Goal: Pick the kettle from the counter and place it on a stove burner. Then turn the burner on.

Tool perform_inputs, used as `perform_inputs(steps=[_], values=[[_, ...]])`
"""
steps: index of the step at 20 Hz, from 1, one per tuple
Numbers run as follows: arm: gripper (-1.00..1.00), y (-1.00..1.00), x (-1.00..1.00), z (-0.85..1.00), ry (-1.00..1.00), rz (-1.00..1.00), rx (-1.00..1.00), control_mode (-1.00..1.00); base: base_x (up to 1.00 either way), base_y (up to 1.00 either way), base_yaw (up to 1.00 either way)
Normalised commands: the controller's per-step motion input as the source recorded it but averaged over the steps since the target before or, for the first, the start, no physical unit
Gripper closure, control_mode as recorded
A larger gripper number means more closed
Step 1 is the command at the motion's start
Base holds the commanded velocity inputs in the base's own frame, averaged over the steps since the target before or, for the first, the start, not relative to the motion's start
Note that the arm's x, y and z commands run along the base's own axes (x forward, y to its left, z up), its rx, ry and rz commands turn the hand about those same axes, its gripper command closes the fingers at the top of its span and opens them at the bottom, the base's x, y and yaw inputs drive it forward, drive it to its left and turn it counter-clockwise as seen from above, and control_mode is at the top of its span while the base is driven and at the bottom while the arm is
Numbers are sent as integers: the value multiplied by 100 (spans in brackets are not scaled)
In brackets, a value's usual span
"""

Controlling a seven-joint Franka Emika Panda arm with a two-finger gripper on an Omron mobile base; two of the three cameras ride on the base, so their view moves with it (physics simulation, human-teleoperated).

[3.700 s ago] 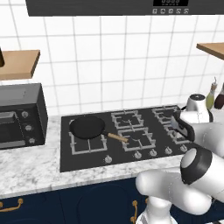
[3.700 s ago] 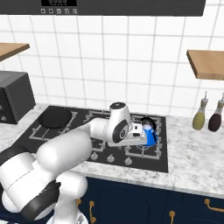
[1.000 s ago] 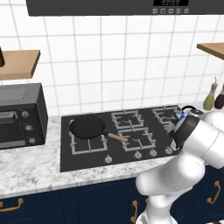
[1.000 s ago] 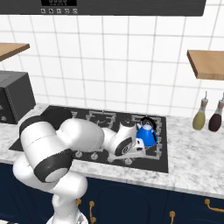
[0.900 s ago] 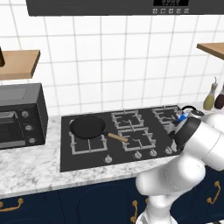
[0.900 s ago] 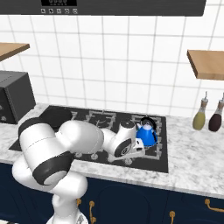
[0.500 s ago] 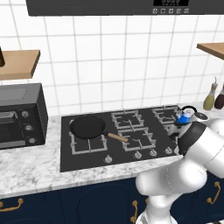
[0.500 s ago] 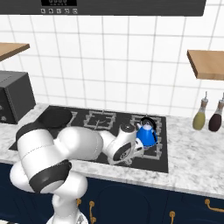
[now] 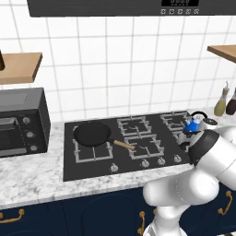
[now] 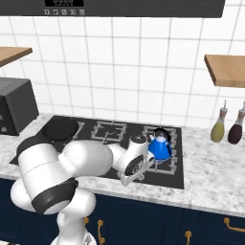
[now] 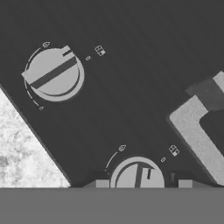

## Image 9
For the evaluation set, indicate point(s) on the black gas hob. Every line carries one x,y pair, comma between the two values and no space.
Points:
92,167

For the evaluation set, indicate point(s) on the black toaster oven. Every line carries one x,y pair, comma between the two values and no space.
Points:
37,104

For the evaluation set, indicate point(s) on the navy cupboard door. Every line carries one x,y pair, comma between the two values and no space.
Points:
206,219
104,212
33,219

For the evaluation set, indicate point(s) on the olive green oil bottle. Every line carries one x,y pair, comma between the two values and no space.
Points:
220,106

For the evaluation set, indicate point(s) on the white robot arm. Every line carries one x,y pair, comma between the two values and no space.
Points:
187,187

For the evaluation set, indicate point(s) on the dark object on shelf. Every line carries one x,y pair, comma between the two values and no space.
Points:
2,60

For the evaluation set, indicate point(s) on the dark red vinegar bottle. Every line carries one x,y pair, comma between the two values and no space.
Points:
231,104

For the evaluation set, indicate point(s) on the wooden wall shelf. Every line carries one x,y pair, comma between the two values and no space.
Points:
20,66
226,50

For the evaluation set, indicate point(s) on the toaster oven glass door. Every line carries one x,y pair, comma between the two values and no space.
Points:
9,136

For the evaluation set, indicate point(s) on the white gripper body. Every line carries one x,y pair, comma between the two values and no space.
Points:
183,140

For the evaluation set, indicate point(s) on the dark grey range hood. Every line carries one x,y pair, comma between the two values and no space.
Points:
92,7

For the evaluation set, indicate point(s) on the silver toaster oven knob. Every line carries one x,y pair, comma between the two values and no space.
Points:
29,134
33,148
26,120

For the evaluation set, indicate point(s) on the silver hob knob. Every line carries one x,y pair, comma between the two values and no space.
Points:
145,163
161,160
177,158
114,167

